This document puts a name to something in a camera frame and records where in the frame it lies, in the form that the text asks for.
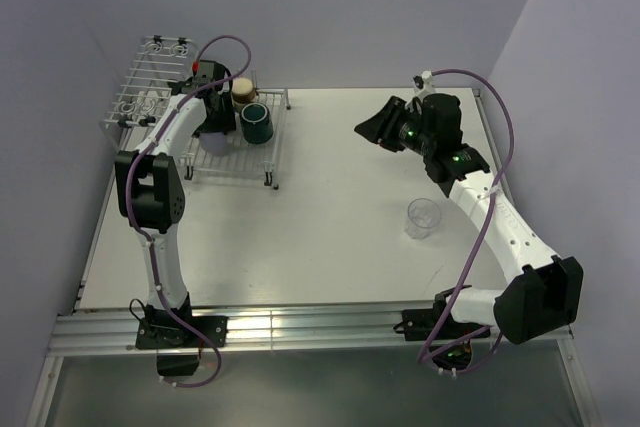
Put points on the dark green patterned mug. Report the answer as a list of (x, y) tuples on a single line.
[(256, 124)]

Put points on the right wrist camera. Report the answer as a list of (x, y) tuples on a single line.
[(423, 87)]

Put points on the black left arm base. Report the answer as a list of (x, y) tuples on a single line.
[(179, 339)]

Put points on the purple plastic cup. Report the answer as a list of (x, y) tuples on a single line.
[(216, 144)]

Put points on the clear glass cup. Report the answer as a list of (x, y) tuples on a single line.
[(422, 217)]

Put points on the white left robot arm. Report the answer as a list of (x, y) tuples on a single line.
[(150, 192)]

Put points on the aluminium mounting rail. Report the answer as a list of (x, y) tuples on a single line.
[(322, 365)]

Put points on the white wire dish rack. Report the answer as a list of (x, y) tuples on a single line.
[(143, 96)]

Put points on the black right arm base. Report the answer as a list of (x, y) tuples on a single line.
[(417, 324)]

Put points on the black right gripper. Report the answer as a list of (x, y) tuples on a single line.
[(380, 128)]

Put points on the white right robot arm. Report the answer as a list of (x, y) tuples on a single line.
[(542, 291)]

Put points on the cream steel cup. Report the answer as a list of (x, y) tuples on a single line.
[(243, 92)]

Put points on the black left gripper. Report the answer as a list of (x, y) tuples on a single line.
[(225, 123)]

